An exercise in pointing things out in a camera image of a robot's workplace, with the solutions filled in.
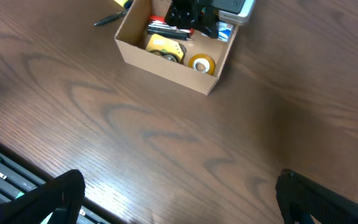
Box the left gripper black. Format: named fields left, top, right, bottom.
left=164, top=0, right=219, bottom=39

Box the cardboard box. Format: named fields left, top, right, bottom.
left=114, top=0, right=239, bottom=95

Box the blue white staples box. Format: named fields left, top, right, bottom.
left=216, top=21, right=234, bottom=42

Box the correction tape dispenser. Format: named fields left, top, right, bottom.
left=150, top=50, right=180, bottom=63

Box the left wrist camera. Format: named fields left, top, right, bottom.
left=211, top=0, right=255, bottom=26

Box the black ballpoint pen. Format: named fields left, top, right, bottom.
left=94, top=10, right=128, bottom=26

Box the red black stapler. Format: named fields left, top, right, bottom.
left=147, top=15, right=194, bottom=41

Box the cream sticky note pad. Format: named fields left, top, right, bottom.
left=145, top=34, right=186, bottom=63

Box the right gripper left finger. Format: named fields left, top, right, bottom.
left=0, top=169, right=85, bottom=224

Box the yellow highlighter marker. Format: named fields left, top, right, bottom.
left=114, top=0, right=133, bottom=9

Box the yellow adhesive tape roll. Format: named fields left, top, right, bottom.
left=188, top=54, right=216, bottom=75

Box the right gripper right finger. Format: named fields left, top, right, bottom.
left=275, top=169, right=358, bottom=224

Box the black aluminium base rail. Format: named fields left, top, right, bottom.
left=0, top=152, right=112, bottom=224

